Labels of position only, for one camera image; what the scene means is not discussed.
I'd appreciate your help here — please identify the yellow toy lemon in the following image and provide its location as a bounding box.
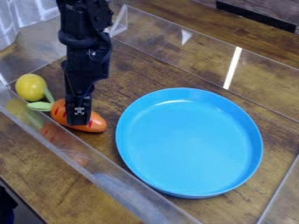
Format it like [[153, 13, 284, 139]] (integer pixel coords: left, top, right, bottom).
[[14, 73, 46, 102]]

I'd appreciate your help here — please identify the clear acrylic back barrier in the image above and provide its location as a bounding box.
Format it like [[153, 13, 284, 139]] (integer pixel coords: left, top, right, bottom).
[[0, 3, 299, 122]]

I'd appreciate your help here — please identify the blue round plastic tray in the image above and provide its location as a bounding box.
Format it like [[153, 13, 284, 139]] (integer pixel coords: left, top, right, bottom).
[[116, 87, 264, 199]]

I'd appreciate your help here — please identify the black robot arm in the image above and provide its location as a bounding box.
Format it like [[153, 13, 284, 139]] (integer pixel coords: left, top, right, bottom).
[[55, 0, 113, 126]]

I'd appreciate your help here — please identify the clear acrylic front barrier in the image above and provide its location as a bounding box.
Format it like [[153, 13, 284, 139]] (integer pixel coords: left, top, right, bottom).
[[0, 86, 201, 224]]

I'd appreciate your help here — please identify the black cable loop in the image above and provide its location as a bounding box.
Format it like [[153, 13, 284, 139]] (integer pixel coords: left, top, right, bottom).
[[57, 27, 114, 65]]

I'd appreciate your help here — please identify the clear acrylic barrier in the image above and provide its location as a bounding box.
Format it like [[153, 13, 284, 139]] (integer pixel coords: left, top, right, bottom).
[[0, 3, 299, 122], [0, 86, 201, 224]]

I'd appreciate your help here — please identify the orange toy carrot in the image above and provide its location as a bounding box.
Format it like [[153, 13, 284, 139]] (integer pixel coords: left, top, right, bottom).
[[26, 89, 108, 133]]

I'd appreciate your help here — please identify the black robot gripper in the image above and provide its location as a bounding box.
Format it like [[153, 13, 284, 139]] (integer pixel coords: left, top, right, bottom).
[[61, 44, 112, 126]]

